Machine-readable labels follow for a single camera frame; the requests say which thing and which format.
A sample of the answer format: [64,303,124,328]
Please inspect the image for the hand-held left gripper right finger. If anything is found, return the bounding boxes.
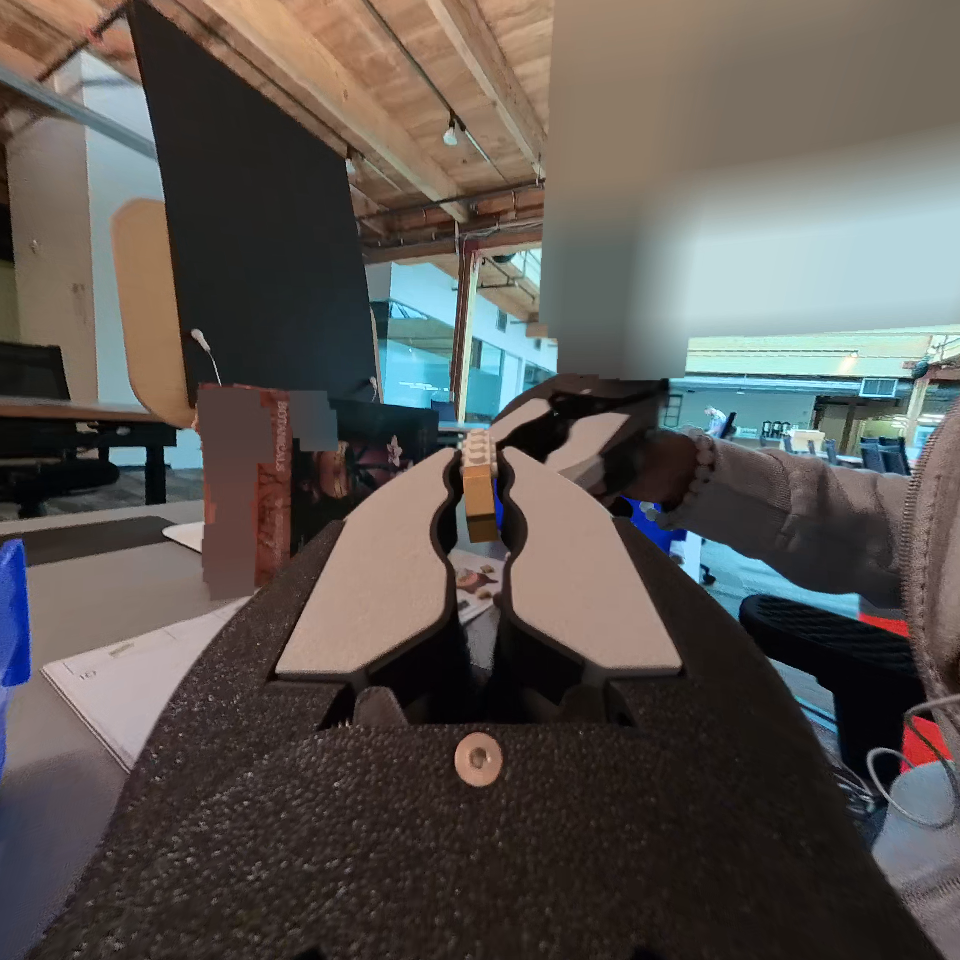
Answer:
[497,447,685,709]

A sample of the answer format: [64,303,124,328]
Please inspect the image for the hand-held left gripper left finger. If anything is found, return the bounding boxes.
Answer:
[278,447,469,688]

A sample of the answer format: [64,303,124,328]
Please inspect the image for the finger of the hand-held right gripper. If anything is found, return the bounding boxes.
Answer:
[492,393,565,454]
[543,413,642,484]

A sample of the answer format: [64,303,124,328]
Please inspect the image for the small brick assembly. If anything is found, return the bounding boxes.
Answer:
[459,428,505,544]

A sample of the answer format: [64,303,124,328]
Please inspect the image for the person's right hand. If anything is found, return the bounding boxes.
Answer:
[608,428,706,508]

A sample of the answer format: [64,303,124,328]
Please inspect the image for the blue plastic bin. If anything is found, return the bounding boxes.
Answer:
[0,540,34,774]
[630,500,694,559]

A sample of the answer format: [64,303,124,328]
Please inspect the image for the black flower print box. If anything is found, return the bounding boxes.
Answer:
[255,393,445,586]

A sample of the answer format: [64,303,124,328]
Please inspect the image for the row of black office chairs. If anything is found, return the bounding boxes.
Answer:
[758,420,901,474]

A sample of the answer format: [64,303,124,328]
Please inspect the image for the white instruction booklet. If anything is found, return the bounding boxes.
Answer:
[42,518,519,769]

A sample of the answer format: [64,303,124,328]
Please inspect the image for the black mesh chair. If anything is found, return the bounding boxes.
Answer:
[740,593,924,789]

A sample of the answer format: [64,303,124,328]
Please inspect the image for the white gooseneck microphone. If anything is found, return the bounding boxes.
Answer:
[189,327,223,388]

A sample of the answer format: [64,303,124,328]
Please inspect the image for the black panel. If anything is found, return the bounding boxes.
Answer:
[128,0,379,406]

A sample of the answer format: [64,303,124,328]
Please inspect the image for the background office desks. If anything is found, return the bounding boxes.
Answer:
[0,393,184,508]

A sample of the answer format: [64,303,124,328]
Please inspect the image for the curved wooden board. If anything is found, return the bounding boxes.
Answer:
[113,198,199,432]

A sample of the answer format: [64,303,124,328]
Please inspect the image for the black office chair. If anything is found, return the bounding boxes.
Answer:
[0,341,121,519]

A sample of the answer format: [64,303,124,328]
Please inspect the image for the white earphone cable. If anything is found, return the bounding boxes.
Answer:
[840,693,960,834]

